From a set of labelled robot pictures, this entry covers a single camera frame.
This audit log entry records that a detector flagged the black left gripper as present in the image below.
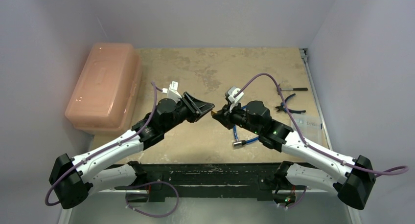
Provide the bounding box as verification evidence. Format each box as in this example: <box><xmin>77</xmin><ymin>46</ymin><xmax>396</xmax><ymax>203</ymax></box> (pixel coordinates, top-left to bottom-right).
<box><xmin>162</xmin><ymin>92</ymin><xmax>214</xmax><ymax>134</ymax></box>

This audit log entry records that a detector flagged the blue cable lock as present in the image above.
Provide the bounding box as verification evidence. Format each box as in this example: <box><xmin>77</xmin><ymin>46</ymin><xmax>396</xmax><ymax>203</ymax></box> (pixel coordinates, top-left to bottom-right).
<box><xmin>232</xmin><ymin>126</ymin><xmax>258</xmax><ymax>149</ymax></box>

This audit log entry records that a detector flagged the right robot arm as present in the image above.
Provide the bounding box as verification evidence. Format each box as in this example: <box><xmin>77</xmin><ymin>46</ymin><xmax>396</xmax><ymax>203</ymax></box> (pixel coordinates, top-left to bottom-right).
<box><xmin>211</xmin><ymin>101</ymin><xmax>376</xmax><ymax>210</ymax></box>

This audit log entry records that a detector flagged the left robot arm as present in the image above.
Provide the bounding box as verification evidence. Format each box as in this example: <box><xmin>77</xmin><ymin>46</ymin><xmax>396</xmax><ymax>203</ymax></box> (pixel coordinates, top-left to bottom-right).
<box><xmin>45</xmin><ymin>92</ymin><xmax>215</xmax><ymax>209</ymax></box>

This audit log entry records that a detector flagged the clear plastic parts box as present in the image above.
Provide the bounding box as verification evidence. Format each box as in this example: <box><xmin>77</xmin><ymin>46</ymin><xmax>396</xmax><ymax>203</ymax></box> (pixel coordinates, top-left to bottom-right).
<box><xmin>293</xmin><ymin>114</ymin><xmax>323</xmax><ymax>137</ymax></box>

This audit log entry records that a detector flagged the pink plastic storage box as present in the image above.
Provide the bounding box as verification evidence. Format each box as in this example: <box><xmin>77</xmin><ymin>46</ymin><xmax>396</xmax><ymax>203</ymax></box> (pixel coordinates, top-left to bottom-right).
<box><xmin>65</xmin><ymin>43</ymin><xmax>142</xmax><ymax>136</ymax></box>

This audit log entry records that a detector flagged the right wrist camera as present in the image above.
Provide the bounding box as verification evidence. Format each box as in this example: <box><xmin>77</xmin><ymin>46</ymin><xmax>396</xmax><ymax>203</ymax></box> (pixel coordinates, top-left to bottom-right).
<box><xmin>225</xmin><ymin>86</ymin><xmax>244</xmax><ymax>113</ymax></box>

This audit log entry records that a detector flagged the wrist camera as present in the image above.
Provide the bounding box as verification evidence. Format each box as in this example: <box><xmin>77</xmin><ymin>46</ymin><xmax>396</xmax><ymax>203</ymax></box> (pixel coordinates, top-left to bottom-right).
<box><xmin>225</xmin><ymin>86</ymin><xmax>244</xmax><ymax>113</ymax></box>
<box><xmin>161</xmin><ymin>81</ymin><xmax>182</xmax><ymax>103</ymax></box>

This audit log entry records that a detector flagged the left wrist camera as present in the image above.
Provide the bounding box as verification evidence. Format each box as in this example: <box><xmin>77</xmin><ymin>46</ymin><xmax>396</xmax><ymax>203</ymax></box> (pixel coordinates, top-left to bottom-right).
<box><xmin>161</xmin><ymin>81</ymin><xmax>182</xmax><ymax>103</ymax></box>

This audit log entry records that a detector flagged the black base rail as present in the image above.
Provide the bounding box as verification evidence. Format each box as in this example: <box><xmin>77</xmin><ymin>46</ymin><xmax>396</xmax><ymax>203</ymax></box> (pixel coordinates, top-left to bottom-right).
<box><xmin>115</xmin><ymin>161</ymin><xmax>293</xmax><ymax>202</ymax></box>

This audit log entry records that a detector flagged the small black handled hammer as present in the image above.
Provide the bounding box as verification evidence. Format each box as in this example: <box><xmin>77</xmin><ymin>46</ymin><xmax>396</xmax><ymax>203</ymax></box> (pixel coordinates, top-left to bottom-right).
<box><xmin>278</xmin><ymin>85</ymin><xmax>308</xmax><ymax>91</ymax></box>

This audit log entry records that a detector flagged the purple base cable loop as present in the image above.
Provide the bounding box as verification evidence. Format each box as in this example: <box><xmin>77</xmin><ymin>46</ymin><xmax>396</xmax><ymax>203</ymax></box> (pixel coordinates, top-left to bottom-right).
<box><xmin>125</xmin><ymin>179</ymin><xmax>181</xmax><ymax>218</ymax></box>

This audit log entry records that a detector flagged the aluminium frame rail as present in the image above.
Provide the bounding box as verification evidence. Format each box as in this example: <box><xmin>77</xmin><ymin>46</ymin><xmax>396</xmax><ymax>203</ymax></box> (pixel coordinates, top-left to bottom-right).
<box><xmin>299</xmin><ymin>48</ymin><xmax>362</xmax><ymax>224</ymax></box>

